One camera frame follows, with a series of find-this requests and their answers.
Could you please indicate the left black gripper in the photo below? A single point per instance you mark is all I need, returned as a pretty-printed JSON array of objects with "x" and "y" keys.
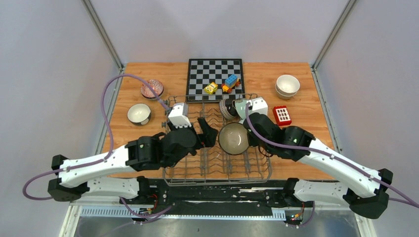
[{"x": 208, "y": 138}]

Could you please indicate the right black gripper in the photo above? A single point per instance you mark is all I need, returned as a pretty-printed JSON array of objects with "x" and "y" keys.
[{"x": 252, "y": 141}]

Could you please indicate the dark teal glazed bowl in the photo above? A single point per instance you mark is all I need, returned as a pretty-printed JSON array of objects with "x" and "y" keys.
[{"x": 233, "y": 138}]

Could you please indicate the mint green bowl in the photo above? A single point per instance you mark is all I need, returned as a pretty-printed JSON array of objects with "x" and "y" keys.
[{"x": 240, "y": 106}]

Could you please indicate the beige floral bowl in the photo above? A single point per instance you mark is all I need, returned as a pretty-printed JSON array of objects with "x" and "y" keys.
[{"x": 283, "y": 95}]

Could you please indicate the teal white dotted bowl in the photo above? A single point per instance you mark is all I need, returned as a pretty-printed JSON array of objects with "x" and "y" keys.
[{"x": 139, "y": 114}]

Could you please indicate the blue zigzag bowl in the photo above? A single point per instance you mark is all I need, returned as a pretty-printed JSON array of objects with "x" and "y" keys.
[{"x": 154, "y": 85}]

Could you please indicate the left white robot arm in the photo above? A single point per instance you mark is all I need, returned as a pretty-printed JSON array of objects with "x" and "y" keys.
[{"x": 77, "y": 178}]

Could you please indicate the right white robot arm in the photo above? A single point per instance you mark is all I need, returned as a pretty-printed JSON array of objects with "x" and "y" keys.
[{"x": 361, "y": 189}]

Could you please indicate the red toy block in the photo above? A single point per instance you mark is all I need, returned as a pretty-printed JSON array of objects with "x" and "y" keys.
[{"x": 282, "y": 116}]

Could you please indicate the black patterned bowl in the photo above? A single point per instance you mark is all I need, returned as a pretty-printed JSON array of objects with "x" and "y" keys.
[{"x": 227, "y": 109}]

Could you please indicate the yellow toy car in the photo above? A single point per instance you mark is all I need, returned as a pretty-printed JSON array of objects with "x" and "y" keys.
[{"x": 211, "y": 88}]

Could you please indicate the blue orange toy truck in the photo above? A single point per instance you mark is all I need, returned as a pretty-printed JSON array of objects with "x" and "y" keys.
[{"x": 231, "y": 82}]

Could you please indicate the black white checkerboard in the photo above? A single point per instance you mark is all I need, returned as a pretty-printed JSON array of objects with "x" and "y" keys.
[{"x": 202, "y": 72}]

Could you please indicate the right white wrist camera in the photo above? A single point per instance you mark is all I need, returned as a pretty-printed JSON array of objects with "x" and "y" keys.
[{"x": 258, "y": 105}]

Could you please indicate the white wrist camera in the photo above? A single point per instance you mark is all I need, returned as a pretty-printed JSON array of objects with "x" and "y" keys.
[
  {"x": 258, "y": 105},
  {"x": 178, "y": 115}
]

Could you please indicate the grey wire dish rack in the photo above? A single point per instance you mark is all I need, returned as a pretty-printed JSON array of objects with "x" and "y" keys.
[{"x": 213, "y": 164}]

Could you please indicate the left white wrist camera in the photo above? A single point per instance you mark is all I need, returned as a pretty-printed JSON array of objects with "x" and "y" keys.
[{"x": 178, "y": 115}]

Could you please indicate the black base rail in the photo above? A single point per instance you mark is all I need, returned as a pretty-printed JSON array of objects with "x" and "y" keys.
[{"x": 216, "y": 200}]

